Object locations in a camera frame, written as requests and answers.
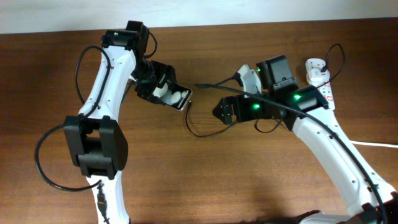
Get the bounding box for white power strip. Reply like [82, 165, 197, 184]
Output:
[305, 58, 335, 111]

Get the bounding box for black charging cable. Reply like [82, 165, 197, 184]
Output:
[185, 43, 346, 138]

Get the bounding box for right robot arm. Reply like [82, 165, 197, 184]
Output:
[213, 55, 397, 223]

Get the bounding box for white USB charger plug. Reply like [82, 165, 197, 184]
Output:
[306, 68, 330, 86]

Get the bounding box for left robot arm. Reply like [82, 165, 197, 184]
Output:
[63, 21, 177, 223]

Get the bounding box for black smartphone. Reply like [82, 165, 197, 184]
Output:
[151, 82, 193, 111]

